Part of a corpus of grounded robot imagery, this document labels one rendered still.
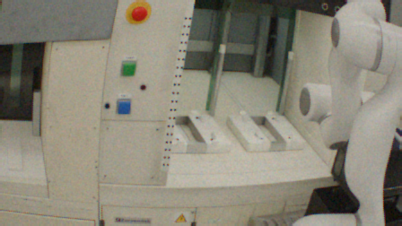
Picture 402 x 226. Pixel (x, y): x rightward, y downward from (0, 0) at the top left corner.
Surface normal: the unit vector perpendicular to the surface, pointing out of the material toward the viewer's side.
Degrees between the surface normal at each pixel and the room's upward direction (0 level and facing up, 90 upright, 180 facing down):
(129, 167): 90
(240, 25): 90
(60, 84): 90
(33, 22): 90
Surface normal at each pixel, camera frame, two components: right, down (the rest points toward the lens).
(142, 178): 0.30, 0.41
